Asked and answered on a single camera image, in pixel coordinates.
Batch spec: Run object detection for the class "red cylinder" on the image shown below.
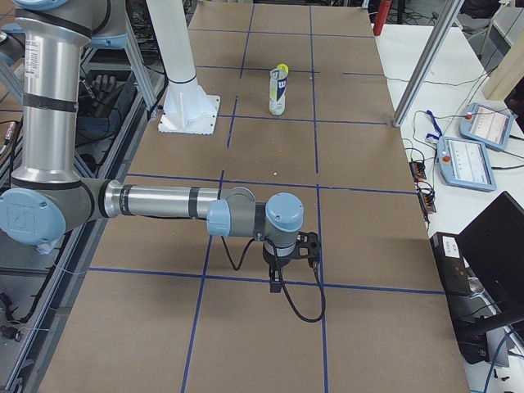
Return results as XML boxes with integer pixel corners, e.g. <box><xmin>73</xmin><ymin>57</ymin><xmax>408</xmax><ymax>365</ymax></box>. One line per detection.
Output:
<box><xmin>373</xmin><ymin>0</ymin><xmax>392</xmax><ymax>37</ymax></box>

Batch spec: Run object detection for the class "clear tennis ball can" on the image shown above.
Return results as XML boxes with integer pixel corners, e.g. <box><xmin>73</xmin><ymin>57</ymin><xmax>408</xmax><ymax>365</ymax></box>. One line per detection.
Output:
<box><xmin>269</xmin><ymin>67</ymin><xmax>287</xmax><ymax>115</ymax></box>

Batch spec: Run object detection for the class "white pedestal column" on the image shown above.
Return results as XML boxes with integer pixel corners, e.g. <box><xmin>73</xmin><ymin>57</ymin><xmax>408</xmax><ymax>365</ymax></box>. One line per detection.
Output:
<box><xmin>147</xmin><ymin>0</ymin><xmax>220</xmax><ymax>135</ymax></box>

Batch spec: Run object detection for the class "black computer box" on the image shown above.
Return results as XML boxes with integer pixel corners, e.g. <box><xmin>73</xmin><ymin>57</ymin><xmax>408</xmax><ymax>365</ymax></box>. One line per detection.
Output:
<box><xmin>430</xmin><ymin>232</ymin><xmax>485</xmax><ymax>298</ymax></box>

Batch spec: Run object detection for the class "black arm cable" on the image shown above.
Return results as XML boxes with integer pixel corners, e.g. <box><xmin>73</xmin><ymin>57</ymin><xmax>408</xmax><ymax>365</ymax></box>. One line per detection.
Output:
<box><xmin>220</xmin><ymin>236</ymin><xmax>327</xmax><ymax>323</ymax></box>

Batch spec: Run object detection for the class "teach pendant tablet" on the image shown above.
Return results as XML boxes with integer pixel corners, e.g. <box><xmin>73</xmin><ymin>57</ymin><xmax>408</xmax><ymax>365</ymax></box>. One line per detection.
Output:
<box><xmin>459</xmin><ymin>102</ymin><xmax>516</xmax><ymax>151</ymax></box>
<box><xmin>436</xmin><ymin>136</ymin><xmax>497</xmax><ymax>192</ymax></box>

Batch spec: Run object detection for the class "aluminium frame post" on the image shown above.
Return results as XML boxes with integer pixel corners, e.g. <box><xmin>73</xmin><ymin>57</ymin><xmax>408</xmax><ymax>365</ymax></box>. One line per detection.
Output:
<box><xmin>392</xmin><ymin>0</ymin><xmax>464</xmax><ymax>127</ymax></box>

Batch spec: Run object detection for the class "yellow tennis ball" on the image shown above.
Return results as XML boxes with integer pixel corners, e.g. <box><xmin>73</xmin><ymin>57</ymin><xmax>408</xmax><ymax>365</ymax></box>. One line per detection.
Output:
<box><xmin>276</xmin><ymin>63</ymin><xmax>289</xmax><ymax>79</ymax></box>

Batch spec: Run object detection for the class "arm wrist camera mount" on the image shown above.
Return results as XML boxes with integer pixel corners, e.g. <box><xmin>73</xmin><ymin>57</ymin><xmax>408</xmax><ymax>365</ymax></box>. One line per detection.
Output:
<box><xmin>296</xmin><ymin>232</ymin><xmax>322</xmax><ymax>265</ymax></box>

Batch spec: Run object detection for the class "blue lanyard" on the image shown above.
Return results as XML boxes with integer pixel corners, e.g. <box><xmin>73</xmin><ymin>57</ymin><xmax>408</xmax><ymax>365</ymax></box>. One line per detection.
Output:
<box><xmin>423</xmin><ymin>109</ymin><xmax>442</xmax><ymax>144</ymax></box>

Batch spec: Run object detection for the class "near teach pendant tablet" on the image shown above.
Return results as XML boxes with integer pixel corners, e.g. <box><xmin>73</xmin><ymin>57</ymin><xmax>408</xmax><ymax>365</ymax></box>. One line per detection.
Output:
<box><xmin>436</xmin><ymin>136</ymin><xmax>497</xmax><ymax>192</ymax></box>

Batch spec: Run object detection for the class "black monitor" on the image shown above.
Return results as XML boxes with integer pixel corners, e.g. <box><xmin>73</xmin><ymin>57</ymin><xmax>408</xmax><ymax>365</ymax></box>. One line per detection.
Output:
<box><xmin>456</xmin><ymin>191</ymin><xmax>523</xmax><ymax>306</ymax></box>

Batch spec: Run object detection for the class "far teach pendant tablet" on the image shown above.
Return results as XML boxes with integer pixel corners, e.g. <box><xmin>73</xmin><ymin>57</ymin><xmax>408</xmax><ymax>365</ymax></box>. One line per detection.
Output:
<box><xmin>459</xmin><ymin>102</ymin><xmax>516</xmax><ymax>151</ymax></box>

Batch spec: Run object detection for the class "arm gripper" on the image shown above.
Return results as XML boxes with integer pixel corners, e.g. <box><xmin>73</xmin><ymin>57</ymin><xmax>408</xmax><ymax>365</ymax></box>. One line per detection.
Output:
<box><xmin>263</xmin><ymin>242</ymin><xmax>302</xmax><ymax>270</ymax></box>

